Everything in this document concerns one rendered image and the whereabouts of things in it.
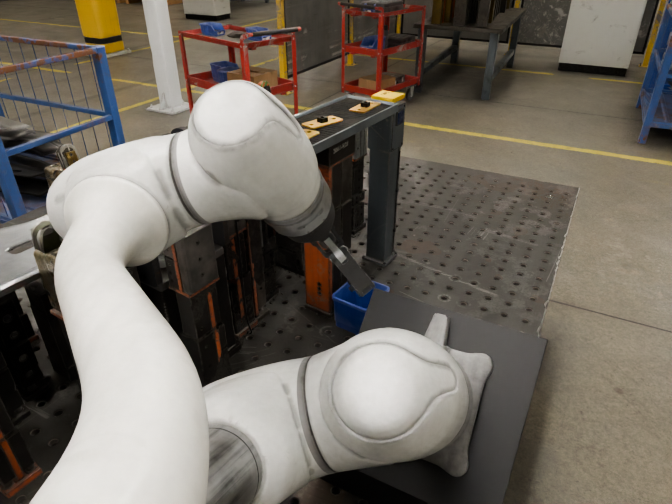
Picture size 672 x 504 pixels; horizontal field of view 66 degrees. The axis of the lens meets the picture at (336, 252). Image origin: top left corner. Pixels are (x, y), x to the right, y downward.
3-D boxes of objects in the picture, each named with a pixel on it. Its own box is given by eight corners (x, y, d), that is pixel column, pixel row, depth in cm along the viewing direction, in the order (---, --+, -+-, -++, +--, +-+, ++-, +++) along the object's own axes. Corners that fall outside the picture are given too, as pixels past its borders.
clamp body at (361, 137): (341, 217, 170) (342, 106, 151) (371, 226, 164) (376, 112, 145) (325, 228, 163) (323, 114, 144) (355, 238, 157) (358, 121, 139)
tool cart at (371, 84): (383, 92, 571) (387, -6, 521) (419, 100, 547) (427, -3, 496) (336, 109, 518) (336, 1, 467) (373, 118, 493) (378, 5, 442)
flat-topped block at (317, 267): (326, 288, 135) (324, 118, 112) (352, 298, 132) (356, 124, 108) (303, 307, 128) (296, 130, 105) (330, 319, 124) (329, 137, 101)
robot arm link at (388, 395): (486, 442, 71) (471, 452, 51) (361, 468, 75) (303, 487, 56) (453, 328, 77) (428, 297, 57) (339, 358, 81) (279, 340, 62)
